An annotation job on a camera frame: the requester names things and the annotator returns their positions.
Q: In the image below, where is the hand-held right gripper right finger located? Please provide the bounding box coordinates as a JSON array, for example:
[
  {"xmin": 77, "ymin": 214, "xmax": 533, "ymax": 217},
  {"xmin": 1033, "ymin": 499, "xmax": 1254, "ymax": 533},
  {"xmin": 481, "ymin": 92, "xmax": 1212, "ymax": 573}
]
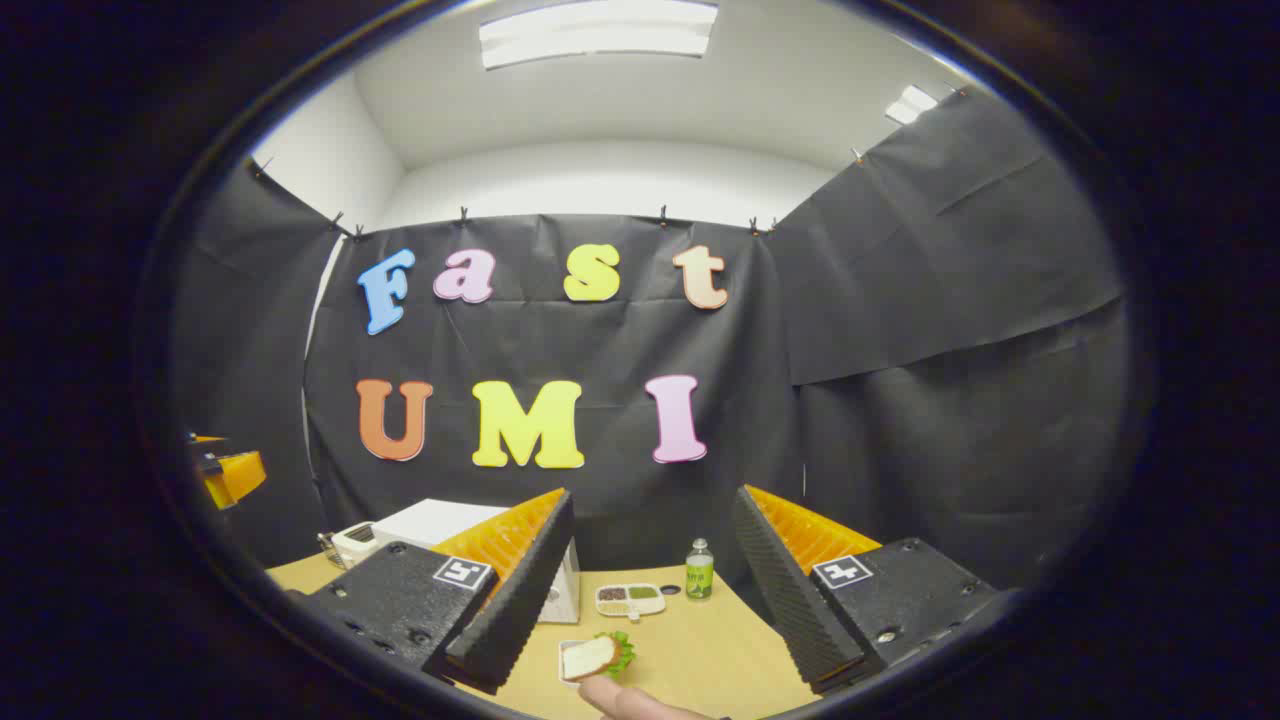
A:
[{"xmin": 732, "ymin": 484, "xmax": 1004, "ymax": 697}]

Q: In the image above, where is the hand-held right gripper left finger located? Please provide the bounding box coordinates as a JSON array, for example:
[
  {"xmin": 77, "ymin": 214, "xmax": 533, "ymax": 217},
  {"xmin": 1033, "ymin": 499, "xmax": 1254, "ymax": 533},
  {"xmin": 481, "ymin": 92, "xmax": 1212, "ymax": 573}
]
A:
[{"xmin": 288, "ymin": 487, "xmax": 577, "ymax": 696}]

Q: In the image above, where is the lettuce sandwich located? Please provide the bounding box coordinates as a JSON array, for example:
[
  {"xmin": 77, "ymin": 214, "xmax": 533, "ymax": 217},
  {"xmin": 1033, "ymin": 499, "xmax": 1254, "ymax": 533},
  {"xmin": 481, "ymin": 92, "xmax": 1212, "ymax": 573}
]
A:
[{"xmin": 562, "ymin": 630, "xmax": 637, "ymax": 685}]

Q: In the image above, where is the white microwave oven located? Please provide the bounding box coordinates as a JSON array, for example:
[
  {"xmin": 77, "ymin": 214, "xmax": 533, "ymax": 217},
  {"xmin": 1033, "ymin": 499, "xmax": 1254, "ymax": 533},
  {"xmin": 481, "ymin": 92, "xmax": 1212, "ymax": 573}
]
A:
[{"xmin": 372, "ymin": 498, "xmax": 583, "ymax": 626}]

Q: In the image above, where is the white rectangular plate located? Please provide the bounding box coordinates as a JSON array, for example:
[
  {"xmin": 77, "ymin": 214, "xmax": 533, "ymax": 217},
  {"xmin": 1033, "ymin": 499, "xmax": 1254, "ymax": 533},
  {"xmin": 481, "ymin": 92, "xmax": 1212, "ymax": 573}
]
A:
[{"xmin": 557, "ymin": 638, "xmax": 629, "ymax": 689}]

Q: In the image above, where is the green label drink bottle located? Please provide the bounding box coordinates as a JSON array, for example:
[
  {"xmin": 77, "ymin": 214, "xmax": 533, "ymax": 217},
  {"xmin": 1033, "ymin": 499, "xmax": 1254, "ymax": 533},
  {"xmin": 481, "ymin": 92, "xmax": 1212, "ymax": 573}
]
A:
[{"xmin": 685, "ymin": 538, "xmax": 716, "ymax": 602}]

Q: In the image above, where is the white divided snack tray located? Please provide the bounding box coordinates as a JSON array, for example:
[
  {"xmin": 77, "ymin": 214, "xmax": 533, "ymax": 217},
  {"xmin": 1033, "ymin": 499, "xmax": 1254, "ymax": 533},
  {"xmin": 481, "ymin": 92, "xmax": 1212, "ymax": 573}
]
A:
[{"xmin": 595, "ymin": 582, "xmax": 667, "ymax": 622}]

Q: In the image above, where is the cream toaster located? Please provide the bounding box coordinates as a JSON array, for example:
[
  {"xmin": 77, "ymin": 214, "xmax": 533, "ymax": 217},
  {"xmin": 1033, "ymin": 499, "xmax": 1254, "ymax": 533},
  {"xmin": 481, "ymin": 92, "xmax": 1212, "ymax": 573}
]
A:
[{"xmin": 318, "ymin": 522, "xmax": 386, "ymax": 571}]

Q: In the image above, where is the white ceiling light panel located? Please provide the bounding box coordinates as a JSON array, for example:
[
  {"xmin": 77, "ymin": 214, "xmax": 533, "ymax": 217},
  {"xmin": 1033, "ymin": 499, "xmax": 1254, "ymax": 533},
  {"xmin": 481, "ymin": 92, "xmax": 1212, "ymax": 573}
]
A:
[
  {"xmin": 884, "ymin": 84, "xmax": 941, "ymax": 127},
  {"xmin": 478, "ymin": 0, "xmax": 720, "ymax": 71}
]

